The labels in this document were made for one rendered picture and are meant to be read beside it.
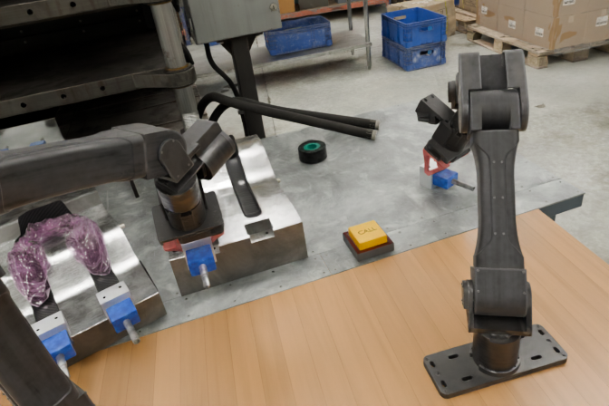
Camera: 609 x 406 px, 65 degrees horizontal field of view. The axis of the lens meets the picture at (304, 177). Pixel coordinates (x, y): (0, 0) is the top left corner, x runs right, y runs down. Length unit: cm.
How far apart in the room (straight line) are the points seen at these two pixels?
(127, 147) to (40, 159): 10
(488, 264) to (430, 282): 23
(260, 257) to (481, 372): 44
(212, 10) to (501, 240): 122
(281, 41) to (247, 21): 291
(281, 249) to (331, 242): 12
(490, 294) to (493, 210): 11
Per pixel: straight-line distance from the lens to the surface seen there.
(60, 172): 56
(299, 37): 460
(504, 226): 71
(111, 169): 59
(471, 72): 76
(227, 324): 89
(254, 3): 167
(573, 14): 455
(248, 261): 95
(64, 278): 103
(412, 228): 104
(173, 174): 63
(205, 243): 84
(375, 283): 92
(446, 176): 115
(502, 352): 75
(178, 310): 95
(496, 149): 72
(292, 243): 95
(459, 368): 78
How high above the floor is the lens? 142
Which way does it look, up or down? 29 degrees down
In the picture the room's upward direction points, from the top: 8 degrees counter-clockwise
